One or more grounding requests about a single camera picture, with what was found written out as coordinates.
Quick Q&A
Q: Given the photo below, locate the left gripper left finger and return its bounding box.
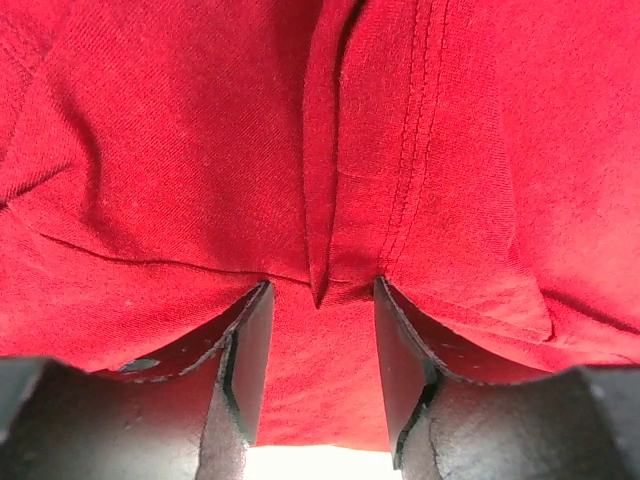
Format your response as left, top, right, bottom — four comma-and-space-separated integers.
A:
1, 282, 274, 479

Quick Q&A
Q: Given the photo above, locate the dark red t shirt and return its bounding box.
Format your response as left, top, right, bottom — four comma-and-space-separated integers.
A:
1, 1, 639, 450

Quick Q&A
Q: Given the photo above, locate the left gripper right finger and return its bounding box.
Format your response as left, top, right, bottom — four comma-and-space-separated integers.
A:
374, 277, 639, 479

